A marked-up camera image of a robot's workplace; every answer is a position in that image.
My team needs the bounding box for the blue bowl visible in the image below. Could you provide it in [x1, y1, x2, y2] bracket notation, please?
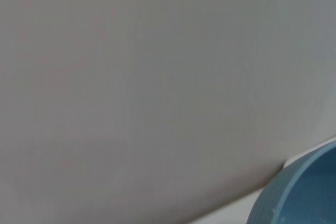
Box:
[246, 140, 336, 224]

